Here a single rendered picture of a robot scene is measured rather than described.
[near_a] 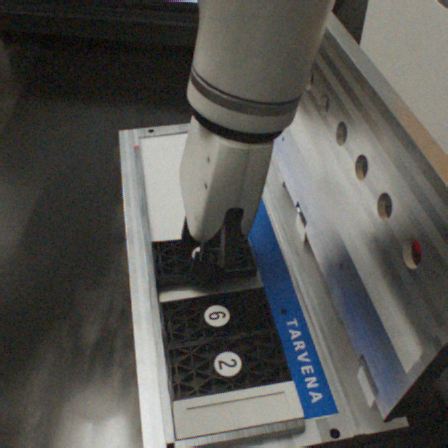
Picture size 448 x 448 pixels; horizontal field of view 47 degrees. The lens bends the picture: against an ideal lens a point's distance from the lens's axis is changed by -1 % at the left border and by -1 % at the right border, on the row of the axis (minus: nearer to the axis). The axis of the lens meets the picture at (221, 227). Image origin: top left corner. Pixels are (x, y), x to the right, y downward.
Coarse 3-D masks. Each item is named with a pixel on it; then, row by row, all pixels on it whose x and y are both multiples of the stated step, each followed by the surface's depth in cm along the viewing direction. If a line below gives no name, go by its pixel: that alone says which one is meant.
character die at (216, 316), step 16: (256, 288) 48; (160, 304) 47; (176, 304) 47; (192, 304) 48; (208, 304) 47; (224, 304) 47; (240, 304) 48; (256, 304) 47; (176, 320) 46; (192, 320) 46; (208, 320) 46; (224, 320) 46; (240, 320) 46; (256, 320) 47; (272, 320) 46; (176, 336) 45; (192, 336) 45; (208, 336) 46; (224, 336) 45
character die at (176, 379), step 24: (240, 336) 45; (264, 336) 45; (168, 360) 43; (192, 360) 43; (216, 360) 43; (240, 360) 43; (264, 360) 43; (192, 384) 42; (216, 384) 42; (240, 384) 42; (264, 384) 41
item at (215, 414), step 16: (272, 384) 41; (288, 384) 41; (192, 400) 40; (208, 400) 40; (224, 400) 40; (240, 400) 41; (256, 400) 41; (272, 400) 41; (288, 400) 40; (176, 416) 40; (192, 416) 40; (208, 416) 40; (224, 416) 40; (240, 416) 40; (256, 416) 40; (272, 416) 40; (288, 416) 40; (192, 432) 39; (208, 432) 39; (224, 432) 39
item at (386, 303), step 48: (336, 48) 45; (336, 96) 48; (384, 96) 38; (288, 144) 56; (336, 144) 48; (384, 144) 40; (432, 144) 34; (336, 192) 48; (384, 192) 40; (432, 192) 34; (336, 240) 46; (384, 240) 40; (432, 240) 34; (336, 288) 46; (384, 288) 40; (432, 288) 34; (384, 336) 38; (432, 336) 34; (384, 384) 38; (432, 384) 35
